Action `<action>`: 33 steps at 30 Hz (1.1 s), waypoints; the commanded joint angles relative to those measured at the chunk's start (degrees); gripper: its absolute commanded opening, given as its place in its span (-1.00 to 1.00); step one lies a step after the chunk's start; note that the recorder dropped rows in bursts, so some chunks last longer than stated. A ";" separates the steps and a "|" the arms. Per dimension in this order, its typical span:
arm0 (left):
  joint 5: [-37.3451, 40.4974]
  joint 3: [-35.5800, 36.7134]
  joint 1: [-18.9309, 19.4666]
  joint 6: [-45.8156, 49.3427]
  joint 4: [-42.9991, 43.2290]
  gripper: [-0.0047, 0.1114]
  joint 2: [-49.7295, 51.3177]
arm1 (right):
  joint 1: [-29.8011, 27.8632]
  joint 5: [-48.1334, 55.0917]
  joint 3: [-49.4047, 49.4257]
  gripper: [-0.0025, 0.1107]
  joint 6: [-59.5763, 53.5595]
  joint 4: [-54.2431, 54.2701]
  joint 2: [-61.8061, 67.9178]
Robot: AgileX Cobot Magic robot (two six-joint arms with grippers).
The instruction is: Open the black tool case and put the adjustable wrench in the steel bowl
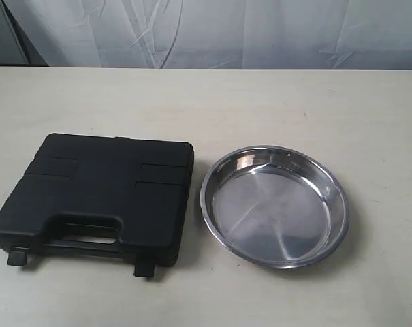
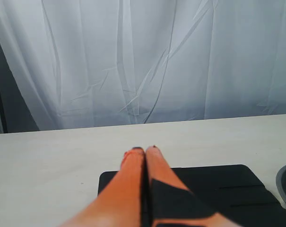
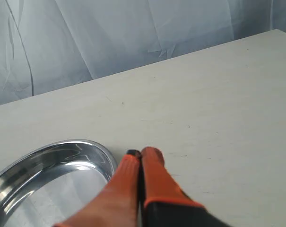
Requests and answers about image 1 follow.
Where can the black plastic tool case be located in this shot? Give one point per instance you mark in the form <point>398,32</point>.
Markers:
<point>96,196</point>

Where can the round stainless steel tray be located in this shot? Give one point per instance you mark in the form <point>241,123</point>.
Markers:
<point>274,207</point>

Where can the white backdrop curtain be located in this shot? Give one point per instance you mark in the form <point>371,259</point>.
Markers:
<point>207,34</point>

